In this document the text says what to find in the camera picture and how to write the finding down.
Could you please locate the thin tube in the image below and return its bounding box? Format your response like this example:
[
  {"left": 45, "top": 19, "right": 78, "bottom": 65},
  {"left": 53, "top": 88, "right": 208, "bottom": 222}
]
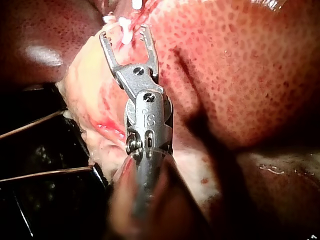
[{"left": 129, "top": 0, "right": 154, "bottom": 31}]

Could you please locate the right arm instrument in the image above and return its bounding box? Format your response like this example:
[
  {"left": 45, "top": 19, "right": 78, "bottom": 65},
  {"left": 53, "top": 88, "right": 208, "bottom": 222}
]
[{"left": 113, "top": 63, "right": 174, "bottom": 166}]

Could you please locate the gallbladder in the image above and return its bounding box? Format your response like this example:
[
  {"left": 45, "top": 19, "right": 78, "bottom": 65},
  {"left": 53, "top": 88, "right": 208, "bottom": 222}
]
[{"left": 55, "top": 23, "right": 131, "bottom": 181}]

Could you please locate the dark red liver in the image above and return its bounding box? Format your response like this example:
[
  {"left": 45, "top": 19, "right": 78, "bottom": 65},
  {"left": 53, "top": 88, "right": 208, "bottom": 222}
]
[{"left": 0, "top": 0, "right": 320, "bottom": 240}]

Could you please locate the thin steel wire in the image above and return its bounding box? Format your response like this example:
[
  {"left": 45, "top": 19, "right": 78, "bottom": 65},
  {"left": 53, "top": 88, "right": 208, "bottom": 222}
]
[
  {"left": 0, "top": 166, "right": 94, "bottom": 183},
  {"left": 0, "top": 109, "right": 63, "bottom": 141},
  {"left": 12, "top": 192, "right": 34, "bottom": 238}
]

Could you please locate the pale fatty tissue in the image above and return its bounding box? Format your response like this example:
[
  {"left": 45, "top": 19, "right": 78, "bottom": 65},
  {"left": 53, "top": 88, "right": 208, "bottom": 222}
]
[{"left": 171, "top": 147, "right": 224, "bottom": 204}]

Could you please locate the right arm instrument jaw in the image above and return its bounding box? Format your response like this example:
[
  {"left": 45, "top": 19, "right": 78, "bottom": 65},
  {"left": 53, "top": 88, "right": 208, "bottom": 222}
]
[
  {"left": 98, "top": 30, "right": 119, "bottom": 76},
  {"left": 139, "top": 25, "right": 160, "bottom": 76}
]

